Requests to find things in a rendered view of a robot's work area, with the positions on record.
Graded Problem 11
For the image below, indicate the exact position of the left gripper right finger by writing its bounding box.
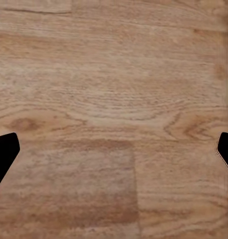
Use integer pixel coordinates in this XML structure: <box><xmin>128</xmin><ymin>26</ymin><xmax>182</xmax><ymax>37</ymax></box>
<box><xmin>218</xmin><ymin>132</ymin><xmax>228</xmax><ymax>164</ymax></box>

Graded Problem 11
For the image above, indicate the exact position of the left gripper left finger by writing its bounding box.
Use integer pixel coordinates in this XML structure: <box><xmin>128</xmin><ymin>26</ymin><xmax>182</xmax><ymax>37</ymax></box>
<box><xmin>0</xmin><ymin>132</ymin><xmax>20</xmax><ymax>183</ymax></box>

